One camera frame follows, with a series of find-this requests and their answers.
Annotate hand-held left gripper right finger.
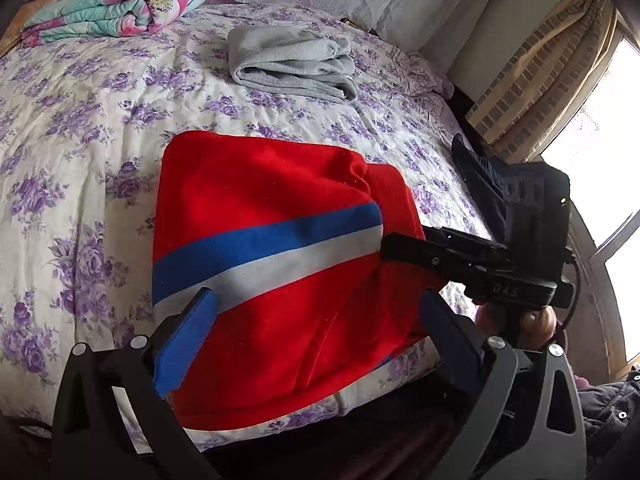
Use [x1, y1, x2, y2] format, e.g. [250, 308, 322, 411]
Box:
[419, 287, 588, 480]

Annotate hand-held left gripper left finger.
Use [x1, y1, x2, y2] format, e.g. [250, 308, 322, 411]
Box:
[50, 287, 221, 480]

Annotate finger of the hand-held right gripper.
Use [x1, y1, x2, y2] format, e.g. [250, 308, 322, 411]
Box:
[380, 227, 513, 283]
[451, 132, 508, 201]

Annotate red pants with striped sides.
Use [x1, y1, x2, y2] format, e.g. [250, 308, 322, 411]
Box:
[151, 130, 451, 431]

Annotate person's right hand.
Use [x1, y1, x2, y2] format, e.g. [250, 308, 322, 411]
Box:
[472, 304, 558, 352]

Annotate window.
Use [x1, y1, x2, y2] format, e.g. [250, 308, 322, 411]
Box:
[542, 35, 640, 367]

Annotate beige checked curtain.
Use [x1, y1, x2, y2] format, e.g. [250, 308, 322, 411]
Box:
[465, 0, 626, 161]

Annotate dark padded jacket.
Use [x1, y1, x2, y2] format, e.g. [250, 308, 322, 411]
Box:
[575, 369, 640, 467]

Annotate folded grey sweatpants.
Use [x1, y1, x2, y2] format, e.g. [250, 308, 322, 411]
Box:
[227, 25, 358, 106]

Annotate folded floral quilt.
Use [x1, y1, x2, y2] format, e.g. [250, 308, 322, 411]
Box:
[20, 0, 212, 50]

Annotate brown pillow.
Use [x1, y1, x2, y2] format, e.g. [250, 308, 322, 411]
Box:
[0, 0, 51, 57]

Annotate black cable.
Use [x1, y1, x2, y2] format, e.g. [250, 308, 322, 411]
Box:
[550, 249, 584, 333]

